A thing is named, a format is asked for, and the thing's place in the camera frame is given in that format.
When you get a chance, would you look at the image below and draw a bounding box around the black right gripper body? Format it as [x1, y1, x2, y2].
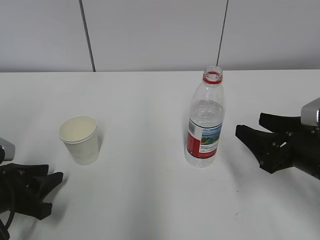
[272, 125, 320, 179]

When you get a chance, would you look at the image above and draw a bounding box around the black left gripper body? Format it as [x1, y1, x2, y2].
[0, 166, 38, 215]

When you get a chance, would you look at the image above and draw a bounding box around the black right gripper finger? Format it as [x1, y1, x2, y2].
[259, 112, 302, 134]
[235, 125, 290, 174]

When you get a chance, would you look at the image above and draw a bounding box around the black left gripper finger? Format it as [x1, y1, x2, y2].
[7, 163, 49, 178]
[22, 172, 64, 220]

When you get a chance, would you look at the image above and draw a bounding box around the white paper cup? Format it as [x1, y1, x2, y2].
[58, 115, 99, 166]

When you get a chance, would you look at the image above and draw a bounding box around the clear plastic water bottle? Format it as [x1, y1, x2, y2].
[185, 66, 225, 168]

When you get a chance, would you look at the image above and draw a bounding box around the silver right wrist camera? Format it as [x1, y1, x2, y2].
[300, 98, 320, 127]

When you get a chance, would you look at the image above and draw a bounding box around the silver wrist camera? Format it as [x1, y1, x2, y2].
[0, 138, 16, 163]
[300, 98, 320, 127]

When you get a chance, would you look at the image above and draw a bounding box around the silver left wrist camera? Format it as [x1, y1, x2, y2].
[0, 138, 16, 163]

